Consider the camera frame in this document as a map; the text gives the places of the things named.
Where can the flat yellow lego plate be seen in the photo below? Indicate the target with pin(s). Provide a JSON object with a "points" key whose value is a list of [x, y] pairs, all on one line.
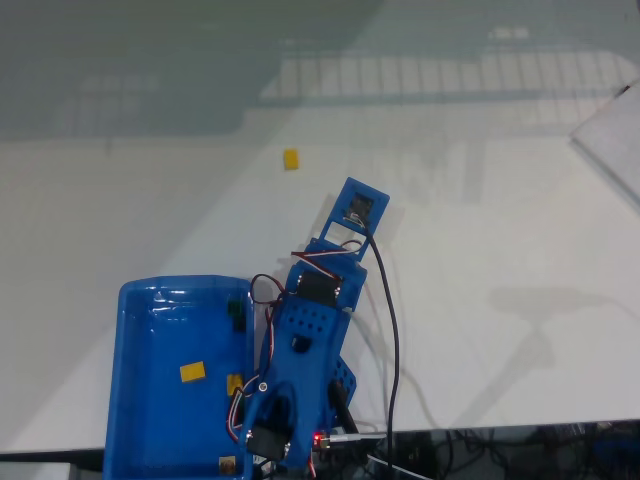
{"points": [[192, 371]]}

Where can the small yellow lego brick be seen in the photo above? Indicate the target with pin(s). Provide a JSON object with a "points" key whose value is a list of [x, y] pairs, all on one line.
{"points": [[234, 384]]}

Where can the tan lego brick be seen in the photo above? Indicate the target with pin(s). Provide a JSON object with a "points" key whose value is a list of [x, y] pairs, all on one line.
{"points": [[227, 465]]}

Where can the grey flat board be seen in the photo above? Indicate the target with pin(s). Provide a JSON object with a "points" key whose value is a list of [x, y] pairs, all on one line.
{"points": [[612, 135]]}

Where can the controller board with red light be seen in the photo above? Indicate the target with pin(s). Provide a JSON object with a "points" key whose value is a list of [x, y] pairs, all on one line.
{"points": [[327, 440]]}

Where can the blue plastic bin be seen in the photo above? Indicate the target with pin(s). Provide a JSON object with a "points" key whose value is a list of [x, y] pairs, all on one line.
{"points": [[165, 425]]}

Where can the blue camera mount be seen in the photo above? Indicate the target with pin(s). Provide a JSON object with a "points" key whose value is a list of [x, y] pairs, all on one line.
{"points": [[370, 197]]}

